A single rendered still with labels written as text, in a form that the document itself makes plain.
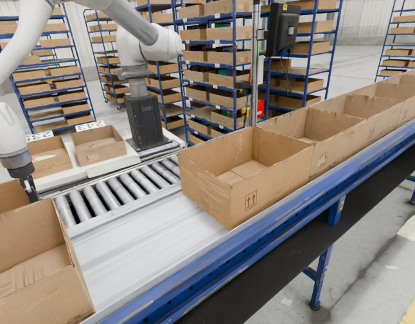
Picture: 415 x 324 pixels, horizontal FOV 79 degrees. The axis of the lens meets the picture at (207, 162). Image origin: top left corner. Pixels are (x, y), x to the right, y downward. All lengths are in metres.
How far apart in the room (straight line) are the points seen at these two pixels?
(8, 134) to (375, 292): 1.96
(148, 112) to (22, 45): 0.81
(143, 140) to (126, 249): 1.04
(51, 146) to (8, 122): 1.05
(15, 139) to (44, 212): 0.29
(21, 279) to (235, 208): 0.59
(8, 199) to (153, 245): 0.77
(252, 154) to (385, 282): 1.23
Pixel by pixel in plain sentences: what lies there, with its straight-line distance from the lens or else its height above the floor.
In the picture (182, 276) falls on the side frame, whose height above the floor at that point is 0.91.
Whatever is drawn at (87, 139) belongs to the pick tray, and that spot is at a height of 0.78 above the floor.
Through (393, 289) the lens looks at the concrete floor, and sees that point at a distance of 2.00.
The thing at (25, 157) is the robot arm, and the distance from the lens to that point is 1.04.
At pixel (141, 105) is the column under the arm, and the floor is 1.03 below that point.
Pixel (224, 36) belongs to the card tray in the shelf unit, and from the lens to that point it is 2.45.
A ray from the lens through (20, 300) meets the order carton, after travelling 0.60.
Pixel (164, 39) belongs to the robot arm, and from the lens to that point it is 1.50.
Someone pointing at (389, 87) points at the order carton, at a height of 1.03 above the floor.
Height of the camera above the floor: 1.43
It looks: 28 degrees down
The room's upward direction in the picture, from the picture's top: 4 degrees counter-clockwise
